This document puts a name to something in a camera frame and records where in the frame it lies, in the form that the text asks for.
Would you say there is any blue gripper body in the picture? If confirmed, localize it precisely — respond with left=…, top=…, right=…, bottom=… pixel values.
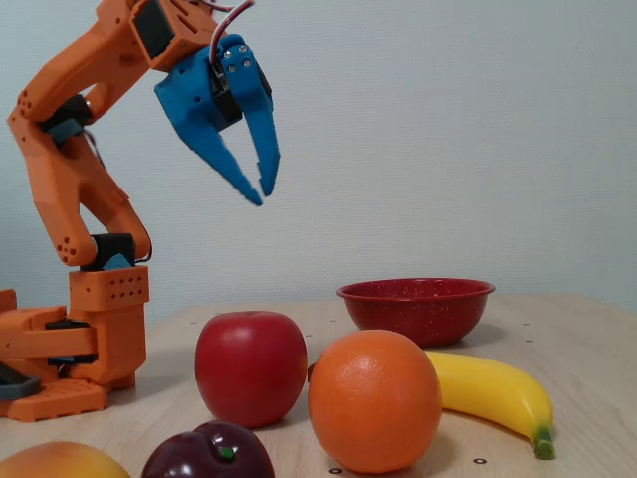
left=152, top=33, right=246, bottom=144

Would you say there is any orange fruit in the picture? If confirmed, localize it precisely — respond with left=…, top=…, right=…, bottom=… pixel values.
left=307, top=329, right=444, bottom=475

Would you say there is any yellow-orange mango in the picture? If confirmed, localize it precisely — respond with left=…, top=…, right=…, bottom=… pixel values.
left=0, top=440, right=131, bottom=478

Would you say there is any red apple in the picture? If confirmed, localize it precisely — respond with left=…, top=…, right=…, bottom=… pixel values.
left=194, top=310, right=309, bottom=430

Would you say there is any white red servo cable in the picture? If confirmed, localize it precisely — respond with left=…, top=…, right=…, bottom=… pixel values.
left=207, top=0, right=257, bottom=79

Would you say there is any orange robot base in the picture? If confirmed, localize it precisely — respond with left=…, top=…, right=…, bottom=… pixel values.
left=0, top=288, right=109, bottom=424

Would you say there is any dark grey table clamp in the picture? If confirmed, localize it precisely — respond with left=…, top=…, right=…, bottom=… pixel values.
left=0, top=361, right=42, bottom=402

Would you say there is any yellow banana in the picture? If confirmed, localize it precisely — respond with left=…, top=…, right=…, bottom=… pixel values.
left=306, top=350, right=556, bottom=461

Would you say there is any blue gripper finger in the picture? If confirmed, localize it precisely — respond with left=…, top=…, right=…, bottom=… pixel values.
left=182, top=129, right=264, bottom=207
left=221, top=43, right=282, bottom=197

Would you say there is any dark purple plum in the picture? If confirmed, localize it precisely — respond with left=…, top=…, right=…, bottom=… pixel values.
left=140, top=419, right=276, bottom=478

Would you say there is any red speckled bowl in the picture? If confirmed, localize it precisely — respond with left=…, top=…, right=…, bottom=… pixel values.
left=335, top=277, right=497, bottom=349

